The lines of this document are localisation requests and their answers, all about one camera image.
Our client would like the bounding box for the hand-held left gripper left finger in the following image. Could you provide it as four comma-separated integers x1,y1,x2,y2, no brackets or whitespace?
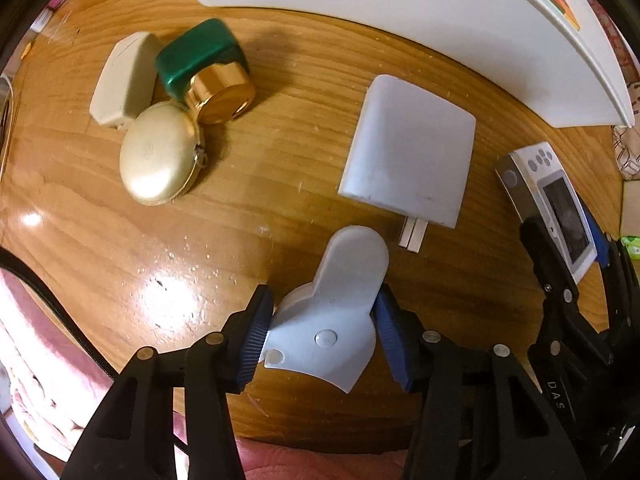
62,284,275,480

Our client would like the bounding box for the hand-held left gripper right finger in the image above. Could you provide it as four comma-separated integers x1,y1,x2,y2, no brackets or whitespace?
372,284,586,480

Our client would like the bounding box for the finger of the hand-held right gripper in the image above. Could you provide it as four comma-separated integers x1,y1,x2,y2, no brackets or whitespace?
519,217,613,366
582,205,640,333

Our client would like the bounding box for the white handheld game console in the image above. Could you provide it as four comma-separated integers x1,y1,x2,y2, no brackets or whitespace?
495,141,599,286

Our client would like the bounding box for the white plastic clip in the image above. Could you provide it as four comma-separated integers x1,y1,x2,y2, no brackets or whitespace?
259,226,391,394

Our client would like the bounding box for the white charger plug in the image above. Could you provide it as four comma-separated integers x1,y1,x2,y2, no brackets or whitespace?
337,74,477,253

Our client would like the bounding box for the round gold compact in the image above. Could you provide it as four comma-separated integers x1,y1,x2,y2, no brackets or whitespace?
119,101,208,207

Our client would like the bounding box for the white plastic bin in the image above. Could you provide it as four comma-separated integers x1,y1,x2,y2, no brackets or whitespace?
157,0,636,128

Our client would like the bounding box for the green gold-capped perfume bottle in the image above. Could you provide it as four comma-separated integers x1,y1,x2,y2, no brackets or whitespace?
154,18,257,126

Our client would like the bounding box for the cream plastic case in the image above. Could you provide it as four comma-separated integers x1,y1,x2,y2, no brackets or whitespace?
89,31,166,131

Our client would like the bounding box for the person's left hand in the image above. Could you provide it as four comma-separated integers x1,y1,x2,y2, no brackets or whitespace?
235,437,408,480

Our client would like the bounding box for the green tissue pack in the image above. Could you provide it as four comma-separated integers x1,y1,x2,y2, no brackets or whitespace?
620,180,640,261

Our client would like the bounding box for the beige patterned bag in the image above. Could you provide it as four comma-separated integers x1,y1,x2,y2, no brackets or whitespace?
612,82,640,181

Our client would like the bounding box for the pink cloth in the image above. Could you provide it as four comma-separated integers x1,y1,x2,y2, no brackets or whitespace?
0,265,118,463

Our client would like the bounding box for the thick black cable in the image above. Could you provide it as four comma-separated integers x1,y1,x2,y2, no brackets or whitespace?
0,247,118,378

